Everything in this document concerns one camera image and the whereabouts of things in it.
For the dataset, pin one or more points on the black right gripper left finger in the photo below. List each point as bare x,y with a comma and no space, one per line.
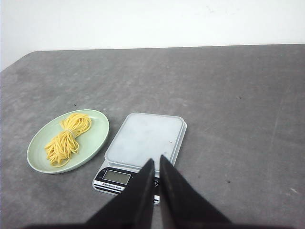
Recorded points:
131,209

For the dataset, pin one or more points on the light green oval plate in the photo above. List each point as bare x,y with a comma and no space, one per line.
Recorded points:
90,142

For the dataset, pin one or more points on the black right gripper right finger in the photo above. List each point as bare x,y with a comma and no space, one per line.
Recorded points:
184,208

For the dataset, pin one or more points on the silver digital kitchen scale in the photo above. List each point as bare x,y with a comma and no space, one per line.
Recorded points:
141,137

